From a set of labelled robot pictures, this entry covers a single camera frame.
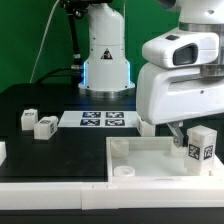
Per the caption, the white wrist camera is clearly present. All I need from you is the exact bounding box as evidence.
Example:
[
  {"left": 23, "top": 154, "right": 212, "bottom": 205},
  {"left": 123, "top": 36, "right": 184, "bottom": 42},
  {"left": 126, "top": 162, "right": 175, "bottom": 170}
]
[{"left": 142, "top": 30, "right": 219, "bottom": 69}]

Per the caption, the black thick cable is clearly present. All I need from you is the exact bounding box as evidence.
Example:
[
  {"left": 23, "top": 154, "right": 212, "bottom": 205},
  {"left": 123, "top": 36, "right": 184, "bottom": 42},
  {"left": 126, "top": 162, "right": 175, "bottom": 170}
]
[{"left": 34, "top": 6, "right": 84, "bottom": 84}]

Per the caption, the white thin cable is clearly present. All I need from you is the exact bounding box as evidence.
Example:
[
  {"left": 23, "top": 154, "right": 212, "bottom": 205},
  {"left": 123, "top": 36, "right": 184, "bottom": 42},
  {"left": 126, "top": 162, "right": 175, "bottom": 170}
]
[{"left": 29, "top": 0, "right": 62, "bottom": 84}]

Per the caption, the white left fence piece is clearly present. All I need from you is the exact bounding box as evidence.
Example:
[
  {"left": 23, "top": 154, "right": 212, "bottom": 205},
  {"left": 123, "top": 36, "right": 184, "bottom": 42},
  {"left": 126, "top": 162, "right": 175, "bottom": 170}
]
[{"left": 0, "top": 142, "right": 7, "bottom": 166}]

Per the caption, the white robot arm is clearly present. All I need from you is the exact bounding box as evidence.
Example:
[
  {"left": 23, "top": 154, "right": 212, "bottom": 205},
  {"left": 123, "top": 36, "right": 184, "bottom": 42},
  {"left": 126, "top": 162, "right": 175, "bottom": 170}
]
[{"left": 62, "top": 0, "right": 224, "bottom": 146}]

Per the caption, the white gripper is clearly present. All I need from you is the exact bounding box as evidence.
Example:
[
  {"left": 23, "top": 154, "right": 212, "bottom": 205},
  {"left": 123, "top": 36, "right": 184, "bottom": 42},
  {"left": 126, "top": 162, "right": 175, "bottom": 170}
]
[{"left": 136, "top": 63, "right": 224, "bottom": 147}]

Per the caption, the white front fence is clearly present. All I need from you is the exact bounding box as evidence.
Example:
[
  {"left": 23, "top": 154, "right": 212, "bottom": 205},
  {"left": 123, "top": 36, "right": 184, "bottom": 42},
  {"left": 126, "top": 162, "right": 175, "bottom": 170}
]
[{"left": 0, "top": 180, "right": 224, "bottom": 210}]

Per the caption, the white sheet with tags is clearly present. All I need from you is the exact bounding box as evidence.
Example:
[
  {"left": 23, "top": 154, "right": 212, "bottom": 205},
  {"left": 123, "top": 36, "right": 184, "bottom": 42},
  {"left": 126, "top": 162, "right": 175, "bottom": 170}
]
[{"left": 59, "top": 111, "right": 137, "bottom": 128}]

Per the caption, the white square tabletop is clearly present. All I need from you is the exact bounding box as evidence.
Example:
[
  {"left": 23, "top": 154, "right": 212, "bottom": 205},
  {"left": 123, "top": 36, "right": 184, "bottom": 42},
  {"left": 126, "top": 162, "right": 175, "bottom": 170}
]
[{"left": 106, "top": 137, "right": 224, "bottom": 182}]

